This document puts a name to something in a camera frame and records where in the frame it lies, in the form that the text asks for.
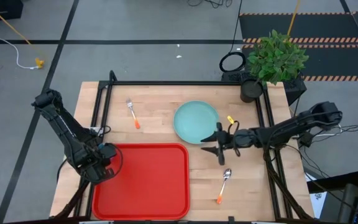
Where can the black plant pot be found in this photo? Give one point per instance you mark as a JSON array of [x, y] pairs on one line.
[[251, 91]]

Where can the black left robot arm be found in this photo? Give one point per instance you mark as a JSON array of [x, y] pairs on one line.
[[64, 127]]

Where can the white paper sheet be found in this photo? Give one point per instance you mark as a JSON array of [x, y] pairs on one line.
[[318, 202]]

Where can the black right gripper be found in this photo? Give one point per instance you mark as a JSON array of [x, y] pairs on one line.
[[239, 138]]

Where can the teal ceramic plate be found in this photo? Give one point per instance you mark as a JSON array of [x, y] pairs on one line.
[[194, 121]]

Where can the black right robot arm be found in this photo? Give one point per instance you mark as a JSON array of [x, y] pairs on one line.
[[291, 126]]

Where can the black metal table frame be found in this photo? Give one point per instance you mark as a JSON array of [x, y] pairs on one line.
[[182, 83]]

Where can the red plastic tray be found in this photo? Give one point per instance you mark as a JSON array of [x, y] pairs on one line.
[[148, 183]]

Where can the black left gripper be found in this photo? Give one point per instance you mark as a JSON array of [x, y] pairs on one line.
[[96, 171]]

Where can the blue plastic cup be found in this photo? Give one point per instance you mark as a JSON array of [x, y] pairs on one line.
[[101, 146]]

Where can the black hazard-striped floor mat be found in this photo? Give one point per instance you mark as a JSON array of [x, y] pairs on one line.
[[334, 59]]

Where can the small black adapter box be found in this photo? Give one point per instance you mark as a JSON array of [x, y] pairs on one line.
[[305, 140]]

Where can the green leafy plant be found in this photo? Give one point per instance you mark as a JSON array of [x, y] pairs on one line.
[[275, 57]]

